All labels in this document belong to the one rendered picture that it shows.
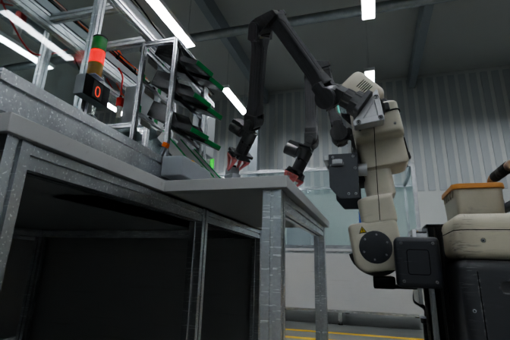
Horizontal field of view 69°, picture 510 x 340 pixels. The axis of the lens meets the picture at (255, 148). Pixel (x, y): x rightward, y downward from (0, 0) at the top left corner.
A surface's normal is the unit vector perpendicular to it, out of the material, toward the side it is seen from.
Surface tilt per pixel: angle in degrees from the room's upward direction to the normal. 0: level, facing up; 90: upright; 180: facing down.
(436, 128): 90
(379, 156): 90
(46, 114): 90
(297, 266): 90
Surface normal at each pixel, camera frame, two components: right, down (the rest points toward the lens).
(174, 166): -0.27, -0.30
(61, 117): 0.96, -0.06
